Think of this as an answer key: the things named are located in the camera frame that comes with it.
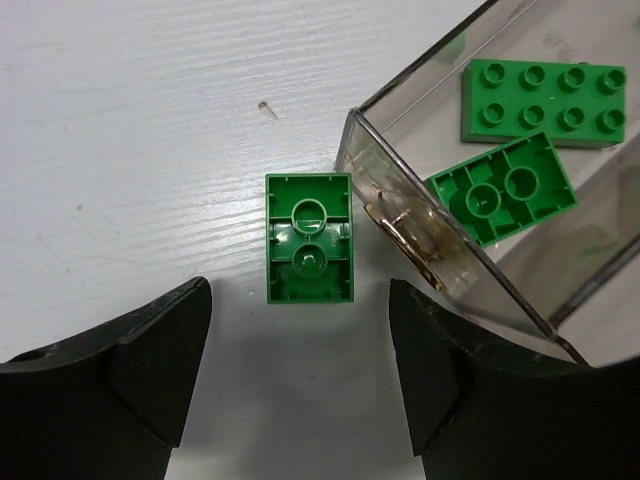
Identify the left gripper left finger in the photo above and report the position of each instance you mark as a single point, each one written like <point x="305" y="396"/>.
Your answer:
<point x="110" y="402"/>

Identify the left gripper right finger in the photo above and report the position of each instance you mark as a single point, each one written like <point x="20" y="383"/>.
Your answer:
<point x="481" y="407"/>

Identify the green lego tall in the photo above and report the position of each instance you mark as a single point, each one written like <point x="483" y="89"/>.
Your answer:
<point x="506" y="190"/>

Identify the green lego upside-down rectangular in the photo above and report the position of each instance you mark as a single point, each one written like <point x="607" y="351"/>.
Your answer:
<point x="309" y="238"/>

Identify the green 2x4 lego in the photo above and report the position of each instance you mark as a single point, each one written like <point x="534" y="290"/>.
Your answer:
<point x="577" y="105"/>

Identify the clear three-compartment container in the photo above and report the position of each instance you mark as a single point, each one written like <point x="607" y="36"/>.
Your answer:
<point x="567" y="287"/>

